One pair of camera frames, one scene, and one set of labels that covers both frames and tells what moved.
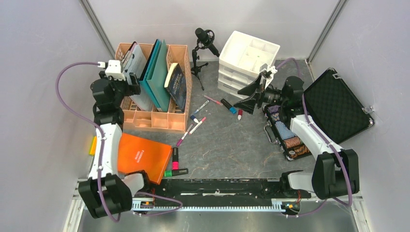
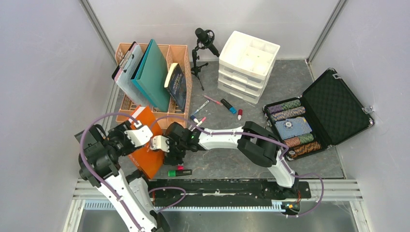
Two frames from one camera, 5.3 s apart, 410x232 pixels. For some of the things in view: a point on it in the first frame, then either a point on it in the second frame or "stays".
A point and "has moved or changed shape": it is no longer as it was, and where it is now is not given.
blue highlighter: x=232 y=108 stays
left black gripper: x=133 y=89 -> x=120 y=129
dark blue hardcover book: x=175 y=84 stays
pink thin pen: x=217 y=102 stays
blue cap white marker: x=194 y=119 stays
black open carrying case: x=333 y=106 stays
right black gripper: x=248 y=105 -> x=169 y=157
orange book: x=135 y=153 has moved or changed shape
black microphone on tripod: x=206 y=37 stays
